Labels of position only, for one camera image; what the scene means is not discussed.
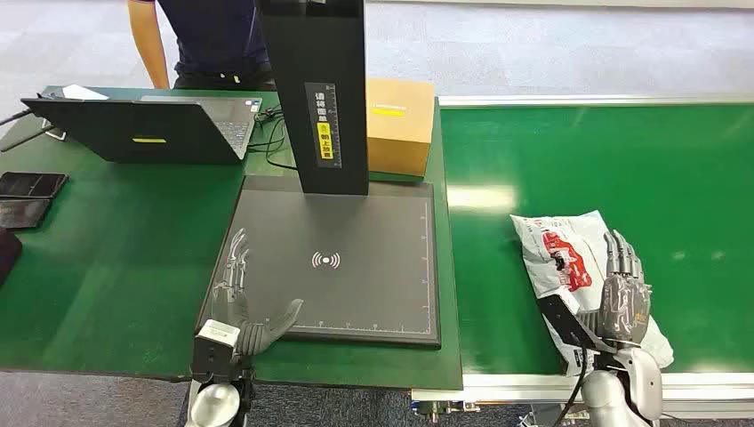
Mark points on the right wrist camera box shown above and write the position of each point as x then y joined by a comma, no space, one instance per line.
565,321

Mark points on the white paper sheet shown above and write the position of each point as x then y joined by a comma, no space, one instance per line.
82,92

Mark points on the green conveyor belt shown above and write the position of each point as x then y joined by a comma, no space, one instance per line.
618,165

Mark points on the black scanner column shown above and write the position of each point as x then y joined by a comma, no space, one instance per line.
321,59

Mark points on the white poly mailer package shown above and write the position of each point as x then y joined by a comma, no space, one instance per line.
559,253

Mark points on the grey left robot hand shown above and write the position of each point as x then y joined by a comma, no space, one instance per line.
235,306

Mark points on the black scanner base plate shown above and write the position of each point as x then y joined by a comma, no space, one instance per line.
353,283

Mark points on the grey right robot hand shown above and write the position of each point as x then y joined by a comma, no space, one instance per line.
624,306

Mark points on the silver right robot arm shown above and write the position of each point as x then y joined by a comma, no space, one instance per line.
642,383

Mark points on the brown cardboard box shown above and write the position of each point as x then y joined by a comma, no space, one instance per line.
400,135

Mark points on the black laptop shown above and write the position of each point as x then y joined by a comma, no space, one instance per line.
147,129

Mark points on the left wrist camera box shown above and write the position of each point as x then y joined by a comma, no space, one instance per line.
217,336

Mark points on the person's right forearm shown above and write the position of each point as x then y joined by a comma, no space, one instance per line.
147,47

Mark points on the thin black rod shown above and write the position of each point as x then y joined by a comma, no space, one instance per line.
26,139

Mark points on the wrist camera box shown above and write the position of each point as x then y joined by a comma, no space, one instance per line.
217,336
565,321

